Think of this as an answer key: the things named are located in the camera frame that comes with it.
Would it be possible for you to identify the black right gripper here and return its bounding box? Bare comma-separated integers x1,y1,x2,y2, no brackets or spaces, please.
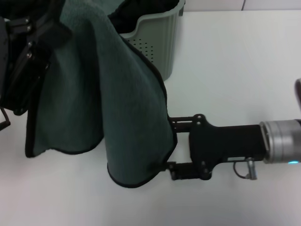
163,113,269,181

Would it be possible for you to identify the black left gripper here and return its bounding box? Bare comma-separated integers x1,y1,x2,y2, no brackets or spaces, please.
0,16,72,116

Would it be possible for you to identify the green towel with black edge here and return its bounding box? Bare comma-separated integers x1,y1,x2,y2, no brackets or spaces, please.
24,0,178,189

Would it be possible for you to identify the pale green perforated storage box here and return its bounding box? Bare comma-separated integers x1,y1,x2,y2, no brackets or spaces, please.
119,0,186,82

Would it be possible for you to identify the round silver right wrist plug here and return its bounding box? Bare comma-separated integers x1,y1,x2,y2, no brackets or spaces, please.
245,158,259,181

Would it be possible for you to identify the black cloth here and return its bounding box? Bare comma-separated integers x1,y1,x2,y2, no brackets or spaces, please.
107,0,181,34

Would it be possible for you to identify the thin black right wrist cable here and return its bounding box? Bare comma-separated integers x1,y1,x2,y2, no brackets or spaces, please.
233,161,250,179

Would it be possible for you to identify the dark left wrist cable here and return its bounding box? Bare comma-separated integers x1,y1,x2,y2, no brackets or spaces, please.
0,107,12,130

